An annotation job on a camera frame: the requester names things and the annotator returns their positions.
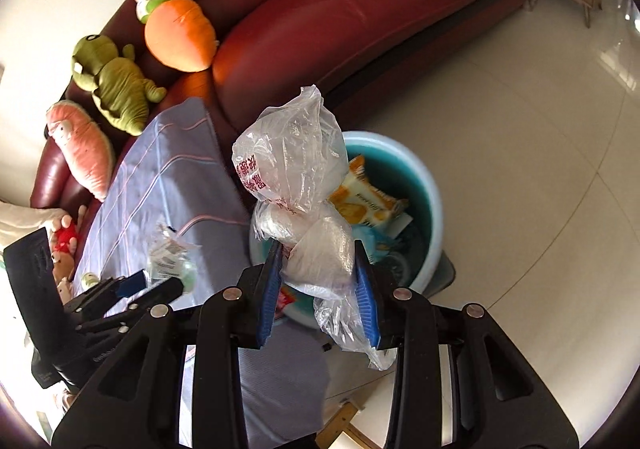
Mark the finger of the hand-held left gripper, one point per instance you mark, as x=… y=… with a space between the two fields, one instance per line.
x=160 y=291
x=131 y=284

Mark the green dinosaur plush toy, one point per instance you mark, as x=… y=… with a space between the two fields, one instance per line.
x=120 y=84

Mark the teal plastic bin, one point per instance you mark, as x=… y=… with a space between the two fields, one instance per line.
x=400 y=164

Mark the pink carrot plush toy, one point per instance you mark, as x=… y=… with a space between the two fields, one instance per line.
x=85 y=149

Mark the wooden frame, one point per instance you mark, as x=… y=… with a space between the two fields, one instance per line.
x=345 y=424

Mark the clear plastic bag red print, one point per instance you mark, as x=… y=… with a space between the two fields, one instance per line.
x=290 y=169

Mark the dark red leather sofa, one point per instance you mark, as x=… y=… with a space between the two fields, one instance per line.
x=350 y=19

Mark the clear plastic wrapper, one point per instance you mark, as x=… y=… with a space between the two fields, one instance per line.
x=170 y=254

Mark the yellow snack packet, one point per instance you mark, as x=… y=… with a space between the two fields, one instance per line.
x=360 y=204

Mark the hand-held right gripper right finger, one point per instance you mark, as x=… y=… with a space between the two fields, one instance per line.
x=367 y=309

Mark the plush toy red clothes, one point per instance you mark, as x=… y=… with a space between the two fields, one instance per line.
x=65 y=236

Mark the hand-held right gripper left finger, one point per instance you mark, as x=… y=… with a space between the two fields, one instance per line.
x=267 y=299

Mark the blue plaid tablecloth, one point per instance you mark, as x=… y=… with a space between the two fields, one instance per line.
x=165 y=164

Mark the brown teddy bear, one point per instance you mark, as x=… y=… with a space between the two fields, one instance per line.
x=62 y=264

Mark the orange carrot plush toy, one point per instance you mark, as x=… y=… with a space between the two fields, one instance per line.
x=180 y=34

